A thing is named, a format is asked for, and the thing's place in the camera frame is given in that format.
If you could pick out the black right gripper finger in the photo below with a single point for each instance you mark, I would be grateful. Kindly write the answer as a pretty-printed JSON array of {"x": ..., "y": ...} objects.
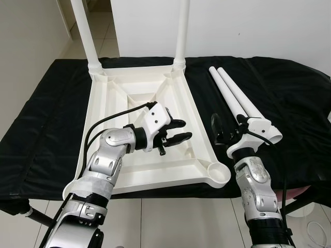
[
  {"x": 240, "y": 121},
  {"x": 216, "y": 128}
]

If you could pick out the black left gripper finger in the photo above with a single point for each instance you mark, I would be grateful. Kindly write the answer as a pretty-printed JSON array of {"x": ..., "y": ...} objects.
[
  {"x": 182, "y": 138},
  {"x": 178, "y": 124}
]

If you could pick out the white plastic table leg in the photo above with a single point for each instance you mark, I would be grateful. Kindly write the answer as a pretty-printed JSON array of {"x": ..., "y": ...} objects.
[
  {"x": 225, "y": 90},
  {"x": 86, "y": 31},
  {"x": 237, "y": 90},
  {"x": 182, "y": 31}
]

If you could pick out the white plastic table top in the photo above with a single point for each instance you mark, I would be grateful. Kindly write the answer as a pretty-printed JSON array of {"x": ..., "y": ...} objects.
[{"x": 134, "y": 173}]

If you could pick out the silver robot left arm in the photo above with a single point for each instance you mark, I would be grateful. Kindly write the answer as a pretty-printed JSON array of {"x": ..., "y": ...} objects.
[{"x": 103, "y": 165}]

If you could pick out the black table cloth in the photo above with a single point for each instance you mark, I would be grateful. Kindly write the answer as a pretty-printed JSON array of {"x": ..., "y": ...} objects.
[{"x": 289, "y": 113}]

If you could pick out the pink round object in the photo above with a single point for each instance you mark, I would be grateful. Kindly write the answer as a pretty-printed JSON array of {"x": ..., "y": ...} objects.
[{"x": 295, "y": 191}]

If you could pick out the white round base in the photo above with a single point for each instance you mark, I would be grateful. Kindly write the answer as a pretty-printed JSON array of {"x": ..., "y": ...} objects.
[{"x": 310, "y": 207}]

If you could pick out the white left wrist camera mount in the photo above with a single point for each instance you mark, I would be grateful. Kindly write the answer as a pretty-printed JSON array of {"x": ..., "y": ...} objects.
[{"x": 155, "y": 121}]

